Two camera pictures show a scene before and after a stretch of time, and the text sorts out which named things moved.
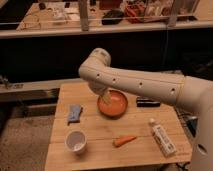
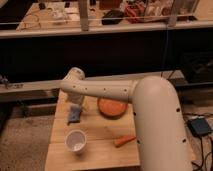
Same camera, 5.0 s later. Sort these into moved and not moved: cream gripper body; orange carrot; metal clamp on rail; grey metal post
Moved: cream gripper body
Not moved: metal clamp on rail; orange carrot; grey metal post
